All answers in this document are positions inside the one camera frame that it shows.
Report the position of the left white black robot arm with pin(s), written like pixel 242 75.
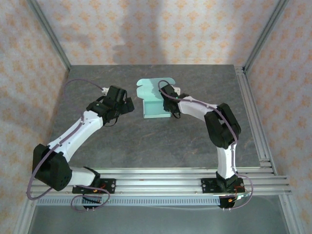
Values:
pixel 73 136

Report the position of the grey metal panel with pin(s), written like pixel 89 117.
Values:
pixel 158 221

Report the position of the slanted aluminium frame post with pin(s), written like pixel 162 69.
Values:
pixel 264 36
pixel 51 36

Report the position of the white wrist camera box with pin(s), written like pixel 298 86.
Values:
pixel 104 89
pixel 178 91

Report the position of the wide aluminium cross rail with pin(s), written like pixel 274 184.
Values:
pixel 158 186

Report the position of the narrow aluminium cross rail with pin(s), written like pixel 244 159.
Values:
pixel 158 171

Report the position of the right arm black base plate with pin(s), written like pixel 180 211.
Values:
pixel 207 185

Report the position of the aluminium frame leg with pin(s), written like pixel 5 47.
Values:
pixel 289 214
pixel 26 214

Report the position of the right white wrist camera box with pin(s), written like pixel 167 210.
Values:
pixel 178 91

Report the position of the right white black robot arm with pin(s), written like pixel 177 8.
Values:
pixel 221 126

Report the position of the light teal paper box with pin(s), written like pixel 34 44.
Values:
pixel 152 108

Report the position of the aluminium side rail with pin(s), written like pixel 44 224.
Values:
pixel 243 83

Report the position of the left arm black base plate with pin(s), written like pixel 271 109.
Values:
pixel 109 185

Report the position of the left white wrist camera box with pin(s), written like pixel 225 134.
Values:
pixel 104 89

